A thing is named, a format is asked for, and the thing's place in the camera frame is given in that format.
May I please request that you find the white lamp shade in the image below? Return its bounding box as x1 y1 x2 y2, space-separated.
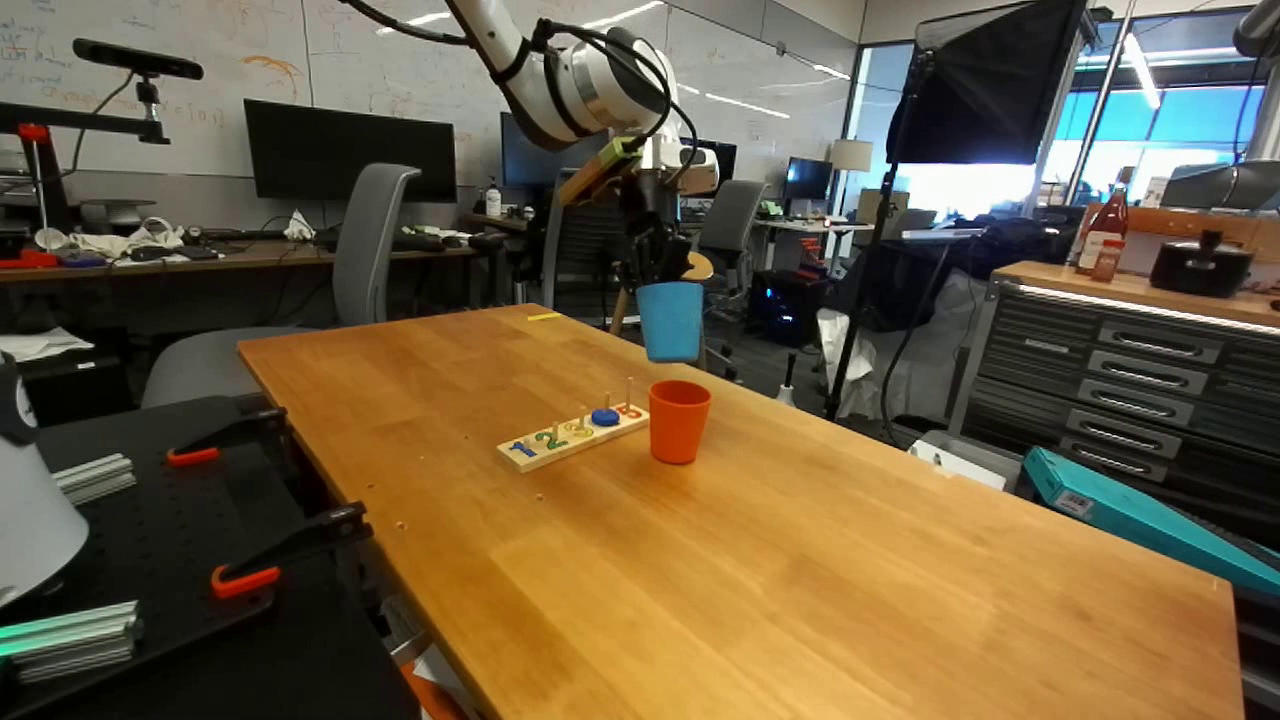
0 438 91 614

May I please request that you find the black softbox light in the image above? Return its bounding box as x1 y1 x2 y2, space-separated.
883 0 1090 174

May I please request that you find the aluminium extrusion bar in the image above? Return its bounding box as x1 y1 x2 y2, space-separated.
47 449 139 511
0 597 143 688

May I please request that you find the black cooking pot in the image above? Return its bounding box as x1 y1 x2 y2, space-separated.
1146 230 1257 299

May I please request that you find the teal case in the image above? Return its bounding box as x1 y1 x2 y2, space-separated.
1021 445 1280 610

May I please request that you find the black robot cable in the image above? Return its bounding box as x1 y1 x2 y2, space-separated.
529 17 706 151

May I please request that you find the wooden office desk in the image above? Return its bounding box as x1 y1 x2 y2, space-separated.
0 234 512 336

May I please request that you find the small grey office chair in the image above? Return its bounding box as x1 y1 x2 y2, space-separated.
694 178 768 278

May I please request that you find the black side table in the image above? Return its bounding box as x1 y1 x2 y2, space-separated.
0 391 422 720

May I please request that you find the blue plastic cup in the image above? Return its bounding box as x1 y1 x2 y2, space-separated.
637 282 706 363

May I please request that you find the wooden number puzzle board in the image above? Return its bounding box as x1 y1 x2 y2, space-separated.
495 402 651 475

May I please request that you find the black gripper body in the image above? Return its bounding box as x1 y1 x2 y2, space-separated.
618 166 699 251

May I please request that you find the black computer monitor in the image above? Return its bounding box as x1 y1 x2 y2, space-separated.
239 95 461 210

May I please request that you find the white box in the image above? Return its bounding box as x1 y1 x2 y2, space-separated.
906 430 1023 491

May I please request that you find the red bottle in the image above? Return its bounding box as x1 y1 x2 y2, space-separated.
1073 184 1133 286

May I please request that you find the orange handled black clamp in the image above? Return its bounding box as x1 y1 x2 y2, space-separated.
207 502 370 610
164 403 293 475

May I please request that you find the grey drawer cabinet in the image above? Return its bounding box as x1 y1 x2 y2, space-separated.
947 259 1280 518

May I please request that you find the black camera on boom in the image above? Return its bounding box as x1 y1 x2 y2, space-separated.
67 38 207 90

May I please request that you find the orange plastic cup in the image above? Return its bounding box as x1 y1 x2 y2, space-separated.
642 377 715 468

